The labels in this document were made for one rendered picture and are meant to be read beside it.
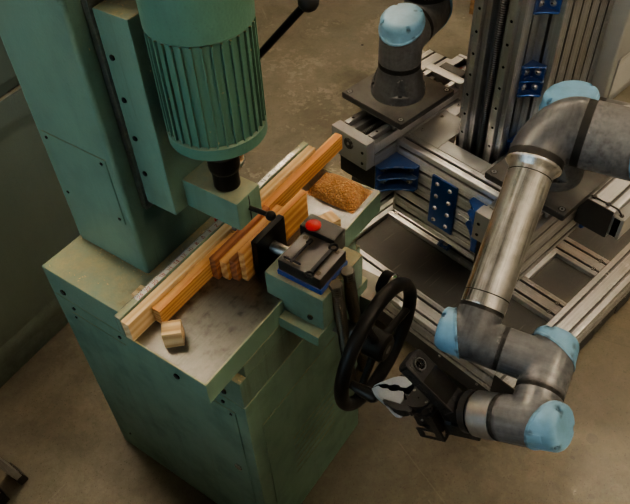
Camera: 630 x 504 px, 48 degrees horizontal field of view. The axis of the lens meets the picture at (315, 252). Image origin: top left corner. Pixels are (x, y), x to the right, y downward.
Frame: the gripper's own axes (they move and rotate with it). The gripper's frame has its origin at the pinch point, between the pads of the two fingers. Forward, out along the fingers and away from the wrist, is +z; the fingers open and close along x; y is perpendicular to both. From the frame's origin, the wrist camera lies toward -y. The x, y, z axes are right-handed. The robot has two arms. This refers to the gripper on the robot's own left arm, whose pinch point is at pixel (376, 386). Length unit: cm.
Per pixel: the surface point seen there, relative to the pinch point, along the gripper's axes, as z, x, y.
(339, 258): 5.9, 11.5, -20.5
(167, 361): 26.1, -18.8, -20.7
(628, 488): -2, 57, 100
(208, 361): 20.6, -14.8, -17.6
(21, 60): 44, 0, -75
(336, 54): 169, 206, 1
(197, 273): 29.7, -2.0, -27.5
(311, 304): 10.4, 4.0, -15.6
